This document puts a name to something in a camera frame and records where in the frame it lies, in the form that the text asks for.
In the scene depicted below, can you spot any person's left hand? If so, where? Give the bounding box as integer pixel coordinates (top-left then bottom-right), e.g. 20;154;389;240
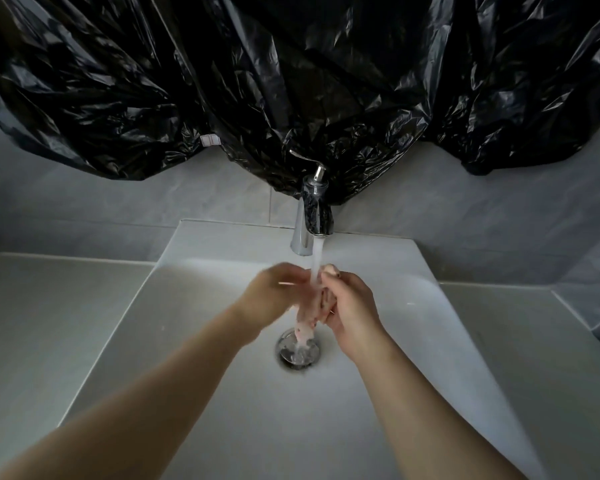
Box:
233;262;315;346

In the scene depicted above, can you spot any person's right hand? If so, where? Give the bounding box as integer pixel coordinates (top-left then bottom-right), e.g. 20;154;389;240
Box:
320;269;388;361

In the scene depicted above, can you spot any pink cloth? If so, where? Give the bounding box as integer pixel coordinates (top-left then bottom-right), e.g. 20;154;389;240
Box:
294;264;342;351

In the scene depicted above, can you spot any person's right forearm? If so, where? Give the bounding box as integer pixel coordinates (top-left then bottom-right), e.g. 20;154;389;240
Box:
347;329;528;480

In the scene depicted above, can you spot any person's left forearm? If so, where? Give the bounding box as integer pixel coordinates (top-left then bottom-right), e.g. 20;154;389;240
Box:
0;305;261;480

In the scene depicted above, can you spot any water stream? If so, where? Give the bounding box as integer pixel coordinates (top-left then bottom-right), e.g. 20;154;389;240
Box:
309;235;327;295

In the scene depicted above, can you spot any chrome faucet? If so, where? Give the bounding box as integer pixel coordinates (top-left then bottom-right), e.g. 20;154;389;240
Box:
288;149;335;257

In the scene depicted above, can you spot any chrome sink drain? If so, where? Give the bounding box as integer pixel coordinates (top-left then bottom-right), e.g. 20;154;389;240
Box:
276;329;324;371

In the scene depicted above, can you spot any white sink basin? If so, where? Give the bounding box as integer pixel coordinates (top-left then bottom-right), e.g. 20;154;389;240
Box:
59;219;550;480

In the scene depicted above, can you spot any black plastic sheet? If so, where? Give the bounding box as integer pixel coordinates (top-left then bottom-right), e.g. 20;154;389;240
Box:
0;0;221;181
422;0;600;176
150;0;456;206

